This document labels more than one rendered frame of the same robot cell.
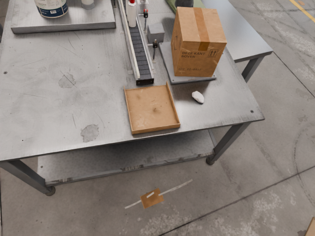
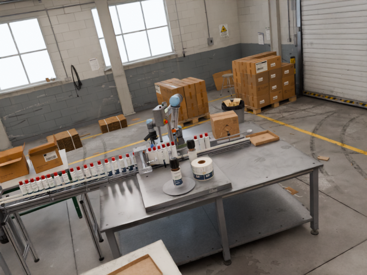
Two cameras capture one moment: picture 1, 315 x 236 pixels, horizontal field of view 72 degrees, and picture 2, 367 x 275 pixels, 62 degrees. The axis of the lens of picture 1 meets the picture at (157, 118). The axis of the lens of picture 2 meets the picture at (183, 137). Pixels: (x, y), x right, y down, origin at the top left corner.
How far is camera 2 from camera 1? 3.64 m
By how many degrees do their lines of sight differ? 66
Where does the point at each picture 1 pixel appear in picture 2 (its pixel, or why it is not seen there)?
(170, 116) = (264, 134)
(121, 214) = (307, 199)
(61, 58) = (244, 166)
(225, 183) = not seen: hidden behind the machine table
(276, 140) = not seen: hidden behind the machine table
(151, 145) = not seen: hidden behind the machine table
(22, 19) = (220, 181)
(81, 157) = (285, 204)
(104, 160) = (282, 195)
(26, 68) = (259, 172)
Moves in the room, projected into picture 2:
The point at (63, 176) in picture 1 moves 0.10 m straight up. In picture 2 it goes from (303, 207) to (302, 199)
